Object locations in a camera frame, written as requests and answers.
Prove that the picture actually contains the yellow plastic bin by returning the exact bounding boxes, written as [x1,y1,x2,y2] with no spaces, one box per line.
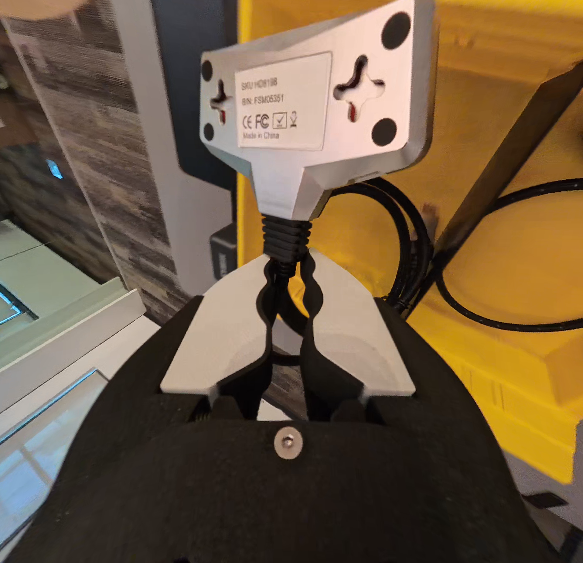
[234,0,583,485]

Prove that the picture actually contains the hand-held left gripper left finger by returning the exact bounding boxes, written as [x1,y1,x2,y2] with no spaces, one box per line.
[159,255,278,421]

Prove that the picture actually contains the black desk control box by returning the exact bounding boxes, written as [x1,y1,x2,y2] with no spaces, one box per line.
[209,222,238,282]

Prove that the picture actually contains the black bin divider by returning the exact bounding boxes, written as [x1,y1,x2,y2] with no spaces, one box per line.
[430,62,583,265]

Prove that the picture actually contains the braided black hdmi cable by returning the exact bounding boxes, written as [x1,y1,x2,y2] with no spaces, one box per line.
[434,178,583,333]

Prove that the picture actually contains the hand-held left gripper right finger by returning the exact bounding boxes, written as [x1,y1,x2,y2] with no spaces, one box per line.
[298,249,417,421]

